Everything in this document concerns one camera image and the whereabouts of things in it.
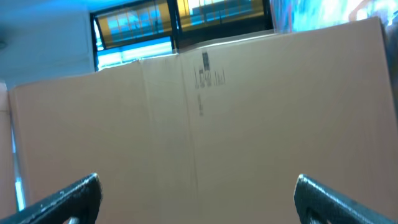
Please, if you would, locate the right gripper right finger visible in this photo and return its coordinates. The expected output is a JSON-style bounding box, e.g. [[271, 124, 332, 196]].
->
[[294, 174, 396, 224]]

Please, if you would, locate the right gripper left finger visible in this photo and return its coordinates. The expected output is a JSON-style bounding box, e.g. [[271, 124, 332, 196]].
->
[[1, 173, 102, 224]]

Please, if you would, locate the brown cardboard panel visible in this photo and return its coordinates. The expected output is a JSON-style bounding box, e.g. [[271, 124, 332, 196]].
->
[[8, 17, 397, 223]]

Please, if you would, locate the window with black frame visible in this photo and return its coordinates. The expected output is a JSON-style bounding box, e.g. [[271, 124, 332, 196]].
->
[[90, 0, 274, 71]]

